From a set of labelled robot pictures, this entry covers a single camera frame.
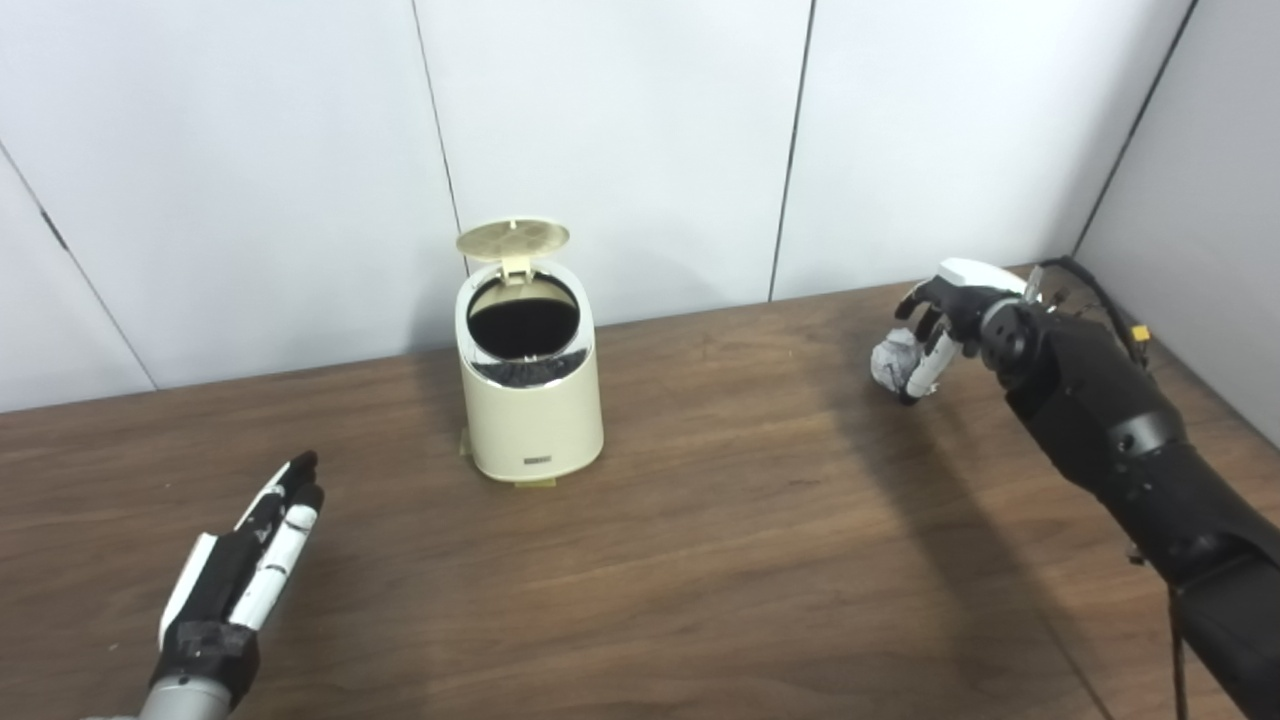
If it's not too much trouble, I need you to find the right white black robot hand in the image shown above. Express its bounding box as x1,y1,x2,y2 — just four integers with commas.
893,258,1031,406

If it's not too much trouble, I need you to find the white paper ball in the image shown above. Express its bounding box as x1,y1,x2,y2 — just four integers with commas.
870,328,931,393

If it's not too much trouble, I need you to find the round cream bin lid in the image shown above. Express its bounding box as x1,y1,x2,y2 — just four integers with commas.
456,217,571,286

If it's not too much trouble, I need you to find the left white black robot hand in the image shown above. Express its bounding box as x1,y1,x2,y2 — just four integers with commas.
158,450,326,706

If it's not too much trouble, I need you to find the cream-colored bin body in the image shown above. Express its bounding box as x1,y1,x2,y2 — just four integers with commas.
455,262,605,483

